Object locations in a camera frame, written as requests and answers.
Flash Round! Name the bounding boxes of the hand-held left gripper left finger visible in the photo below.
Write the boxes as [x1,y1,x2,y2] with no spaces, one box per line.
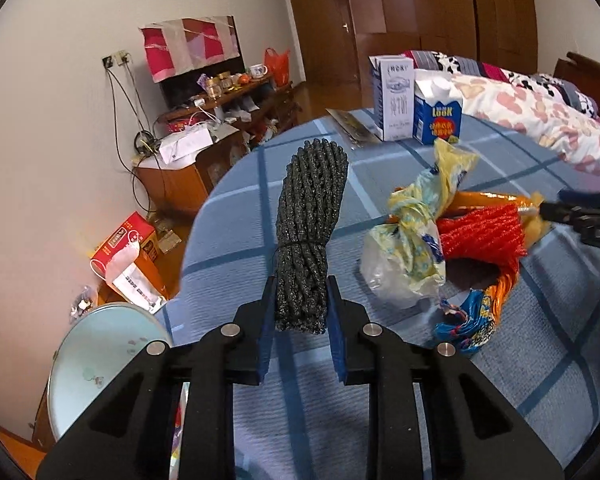
[36,276,277,480]

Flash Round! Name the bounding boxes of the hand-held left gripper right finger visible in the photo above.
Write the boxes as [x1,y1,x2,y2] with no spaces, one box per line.
[326,276,565,480]

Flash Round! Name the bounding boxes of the red rope bundle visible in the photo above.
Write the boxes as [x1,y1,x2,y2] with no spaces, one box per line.
[436,203,527,261]

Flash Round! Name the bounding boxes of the dark grey rope bundle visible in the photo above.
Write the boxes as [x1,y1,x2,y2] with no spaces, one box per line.
[274,137,350,336]

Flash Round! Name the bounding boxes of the yellow floral plastic bag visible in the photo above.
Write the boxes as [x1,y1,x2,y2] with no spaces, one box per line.
[360,137,481,309]

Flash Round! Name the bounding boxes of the orange and blue plastic wrapper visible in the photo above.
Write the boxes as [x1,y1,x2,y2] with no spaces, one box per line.
[390,187,553,356]

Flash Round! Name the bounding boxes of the light blue trash bin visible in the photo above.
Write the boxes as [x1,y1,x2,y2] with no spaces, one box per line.
[45,302,173,443]

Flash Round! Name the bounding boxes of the wooden bed headboard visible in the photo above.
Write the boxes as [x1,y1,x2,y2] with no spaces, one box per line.
[552,51,600,121]

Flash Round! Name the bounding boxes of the gold packet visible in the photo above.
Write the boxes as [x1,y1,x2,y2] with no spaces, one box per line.
[155,220,181,253]

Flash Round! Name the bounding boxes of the blue drink carton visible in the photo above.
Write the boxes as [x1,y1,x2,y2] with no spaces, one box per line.
[411,71,463,146]

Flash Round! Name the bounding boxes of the wooden TV cabinet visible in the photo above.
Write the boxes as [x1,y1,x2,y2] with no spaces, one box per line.
[132,77,301,218]

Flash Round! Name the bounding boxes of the clear bag of candies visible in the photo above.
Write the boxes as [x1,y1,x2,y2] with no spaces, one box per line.
[70,285,98,323]

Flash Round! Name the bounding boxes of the white milk carton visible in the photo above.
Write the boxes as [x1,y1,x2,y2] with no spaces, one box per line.
[369,55,416,142]

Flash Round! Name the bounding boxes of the white cardboard box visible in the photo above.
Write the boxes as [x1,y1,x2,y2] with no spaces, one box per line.
[157,127,215,164]

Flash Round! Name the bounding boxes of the dark patterned flat packet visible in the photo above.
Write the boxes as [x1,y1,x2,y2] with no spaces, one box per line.
[326,107,381,148]

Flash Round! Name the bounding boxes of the brown wooden wardrobe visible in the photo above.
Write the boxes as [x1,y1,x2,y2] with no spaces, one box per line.
[262,0,538,78]

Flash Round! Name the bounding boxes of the black television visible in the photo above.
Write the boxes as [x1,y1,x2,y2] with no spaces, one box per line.
[160,55,246,109]

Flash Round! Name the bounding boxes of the orange plastic bag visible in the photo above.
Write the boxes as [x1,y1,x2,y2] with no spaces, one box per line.
[264,48,291,87]

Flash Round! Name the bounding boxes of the red and pink cloth cover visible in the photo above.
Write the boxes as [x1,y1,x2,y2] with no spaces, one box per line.
[140,16,241,84]

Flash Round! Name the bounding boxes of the brown wooden door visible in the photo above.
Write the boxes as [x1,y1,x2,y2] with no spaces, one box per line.
[285,0,358,88]

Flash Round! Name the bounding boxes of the black cables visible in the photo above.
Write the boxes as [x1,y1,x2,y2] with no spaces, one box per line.
[105,62,161,211]

